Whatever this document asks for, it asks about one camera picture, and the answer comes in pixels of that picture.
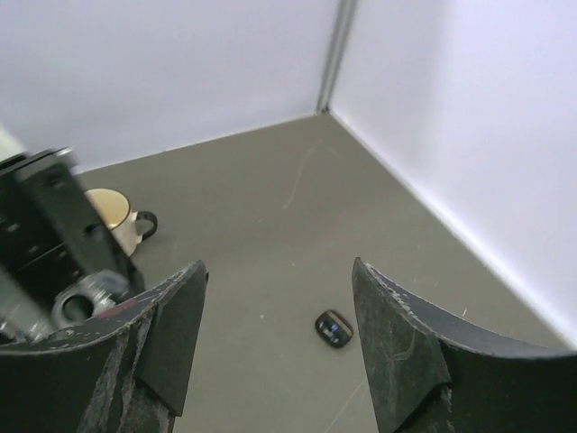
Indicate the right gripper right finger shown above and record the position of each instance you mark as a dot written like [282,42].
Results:
[431,371]

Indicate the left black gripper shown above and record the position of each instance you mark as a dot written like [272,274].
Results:
[57,256]

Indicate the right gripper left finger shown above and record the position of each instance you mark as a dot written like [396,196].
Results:
[124,370]

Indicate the glossy black charging case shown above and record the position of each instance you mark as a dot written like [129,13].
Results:
[334,329]

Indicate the cream mug black handle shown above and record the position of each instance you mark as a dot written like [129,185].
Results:
[129,227]

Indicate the aluminium frame rail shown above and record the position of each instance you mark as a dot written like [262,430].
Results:
[342,26]

